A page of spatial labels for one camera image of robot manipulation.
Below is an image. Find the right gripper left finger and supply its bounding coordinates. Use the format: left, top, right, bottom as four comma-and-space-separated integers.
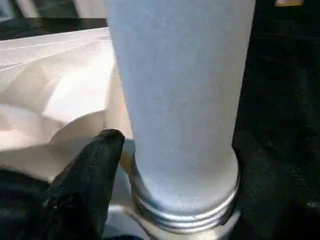
17, 128, 126, 240

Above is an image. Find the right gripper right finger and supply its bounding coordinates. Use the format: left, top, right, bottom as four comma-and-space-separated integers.
234, 139, 320, 240

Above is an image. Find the white plastic table leg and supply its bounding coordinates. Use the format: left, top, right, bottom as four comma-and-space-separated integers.
105, 0, 243, 235

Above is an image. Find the small yellow label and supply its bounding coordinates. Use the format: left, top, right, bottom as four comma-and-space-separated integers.
274, 0, 305, 7

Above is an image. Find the black work mat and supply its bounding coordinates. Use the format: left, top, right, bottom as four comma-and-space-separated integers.
0, 17, 320, 240

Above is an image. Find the white plastic table top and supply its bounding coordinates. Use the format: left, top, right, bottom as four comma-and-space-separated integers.
0, 26, 241, 240

